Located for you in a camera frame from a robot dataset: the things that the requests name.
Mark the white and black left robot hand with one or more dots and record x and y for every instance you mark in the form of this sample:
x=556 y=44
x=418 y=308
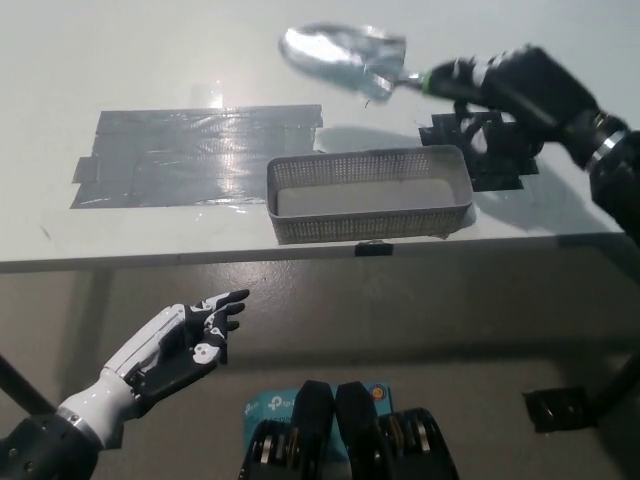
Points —
x=170 y=365

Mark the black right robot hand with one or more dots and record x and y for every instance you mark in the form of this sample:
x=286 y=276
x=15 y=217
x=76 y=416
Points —
x=540 y=95

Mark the black tape patch on desk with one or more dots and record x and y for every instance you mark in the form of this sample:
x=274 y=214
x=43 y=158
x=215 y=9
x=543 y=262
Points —
x=500 y=172

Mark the teal tp-link box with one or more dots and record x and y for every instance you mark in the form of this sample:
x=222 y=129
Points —
x=270 y=406

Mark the black slanted table leg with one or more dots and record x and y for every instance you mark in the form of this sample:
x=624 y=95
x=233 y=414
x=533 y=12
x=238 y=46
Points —
x=620 y=382
x=22 y=387

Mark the grey perforated plastic basket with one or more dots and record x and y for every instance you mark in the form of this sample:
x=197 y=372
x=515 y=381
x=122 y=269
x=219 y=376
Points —
x=360 y=227

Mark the small black tape strip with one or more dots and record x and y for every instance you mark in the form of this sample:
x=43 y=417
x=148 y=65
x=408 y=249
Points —
x=373 y=249

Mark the large black floor tape square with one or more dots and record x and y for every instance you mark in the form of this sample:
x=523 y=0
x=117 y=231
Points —
x=555 y=410

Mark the grey duct tape patch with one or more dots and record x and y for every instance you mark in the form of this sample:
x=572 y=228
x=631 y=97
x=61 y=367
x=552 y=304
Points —
x=180 y=150

